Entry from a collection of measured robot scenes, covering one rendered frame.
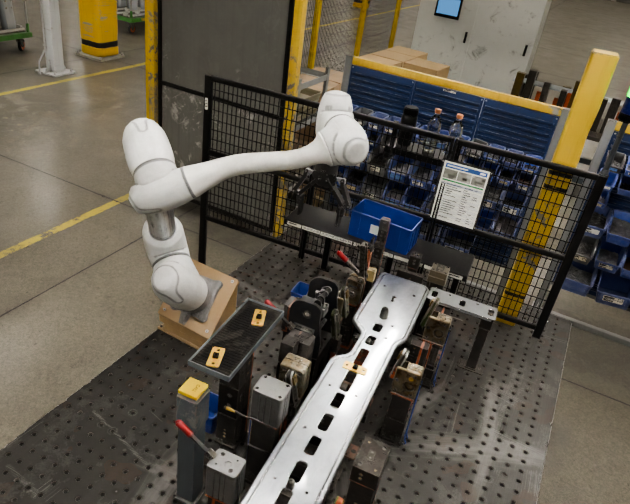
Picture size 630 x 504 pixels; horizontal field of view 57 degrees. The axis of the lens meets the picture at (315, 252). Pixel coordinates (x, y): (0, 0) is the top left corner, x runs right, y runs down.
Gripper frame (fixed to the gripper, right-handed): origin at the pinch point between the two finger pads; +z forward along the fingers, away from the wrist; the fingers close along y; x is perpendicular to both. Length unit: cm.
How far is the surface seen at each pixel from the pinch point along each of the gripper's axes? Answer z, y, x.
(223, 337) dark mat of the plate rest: 30.2, -12.3, -37.7
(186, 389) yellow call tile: 30, -10, -62
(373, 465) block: 43, 43, -50
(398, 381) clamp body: 48, 40, -8
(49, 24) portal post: 83, -531, 432
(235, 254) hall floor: 146, -118, 175
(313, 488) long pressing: 46, 31, -62
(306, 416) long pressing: 46, 19, -40
